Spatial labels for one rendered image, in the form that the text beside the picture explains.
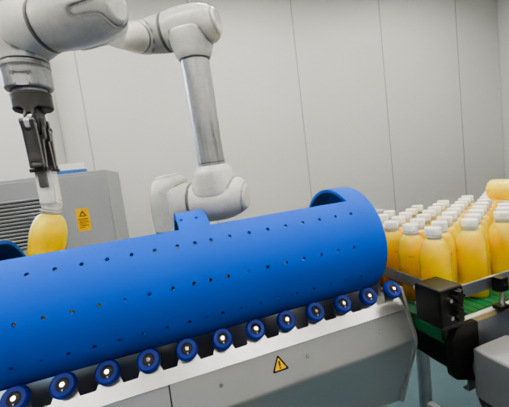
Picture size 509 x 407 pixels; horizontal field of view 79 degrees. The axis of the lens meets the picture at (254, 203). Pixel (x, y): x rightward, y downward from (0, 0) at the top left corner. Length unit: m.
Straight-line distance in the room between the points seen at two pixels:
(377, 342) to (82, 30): 0.92
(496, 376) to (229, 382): 0.56
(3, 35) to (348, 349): 0.98
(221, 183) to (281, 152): 2.59
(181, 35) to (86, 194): 1.34
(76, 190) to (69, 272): 1.62
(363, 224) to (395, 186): 3.64
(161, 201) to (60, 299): 0.65
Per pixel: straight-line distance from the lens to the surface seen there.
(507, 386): 0.89
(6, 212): 2.39
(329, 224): 0.73
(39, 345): 0.68
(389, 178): 4.35
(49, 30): 0.77
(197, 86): 1.17
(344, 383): 0.89
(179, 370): 0.73
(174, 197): 1.19
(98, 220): 2.24
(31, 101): 0.80
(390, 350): 0.91
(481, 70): 5.55
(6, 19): 0.83
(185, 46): 1.19
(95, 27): 0.73
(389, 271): 1.01
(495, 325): 0.99
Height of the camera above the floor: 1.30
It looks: 6 degrees down
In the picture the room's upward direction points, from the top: 7 degrees counter-clockwise
